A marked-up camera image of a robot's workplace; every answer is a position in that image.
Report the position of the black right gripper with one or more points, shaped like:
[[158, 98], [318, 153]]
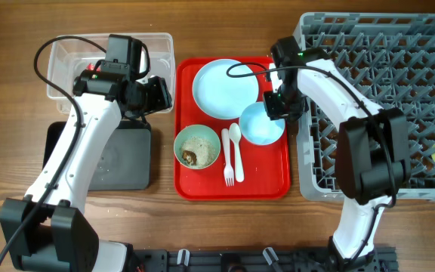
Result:
[[275, 112]]

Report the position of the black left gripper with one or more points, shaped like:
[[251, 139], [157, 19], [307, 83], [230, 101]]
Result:
[[161, 100]]

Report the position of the light blue bowl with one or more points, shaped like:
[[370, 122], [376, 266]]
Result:
[[258, 128]]

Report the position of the red snack wrapper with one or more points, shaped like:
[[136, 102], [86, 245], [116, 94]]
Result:
[[91, 66]]

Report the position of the white plastic spoon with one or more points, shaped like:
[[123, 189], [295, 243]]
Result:
[[235, 137]]

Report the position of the light blue plate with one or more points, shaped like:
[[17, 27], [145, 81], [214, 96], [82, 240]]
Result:
[[221, 96]]

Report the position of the white plastic fork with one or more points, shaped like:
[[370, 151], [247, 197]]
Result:
[[228, 169]]

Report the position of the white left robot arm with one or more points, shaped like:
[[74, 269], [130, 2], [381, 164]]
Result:
[[47, 230]]

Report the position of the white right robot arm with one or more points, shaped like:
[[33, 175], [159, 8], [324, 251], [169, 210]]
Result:
[[372, 155]]

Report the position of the grey dishwasher rack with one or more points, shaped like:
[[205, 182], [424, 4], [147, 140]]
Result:
[[389, 58]]

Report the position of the black tray bin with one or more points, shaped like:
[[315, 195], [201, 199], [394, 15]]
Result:
[[126, 159]]

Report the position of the green bowl with rice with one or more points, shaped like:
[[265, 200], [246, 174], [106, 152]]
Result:
[[197, 147]]

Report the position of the red serving tray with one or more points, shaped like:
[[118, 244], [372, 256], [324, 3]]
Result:
[[266, 168]]

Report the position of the clear plastic bin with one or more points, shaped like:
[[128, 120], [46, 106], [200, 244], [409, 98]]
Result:
[[69, 82]]

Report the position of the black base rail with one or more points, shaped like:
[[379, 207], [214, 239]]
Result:
[[310, 259]]

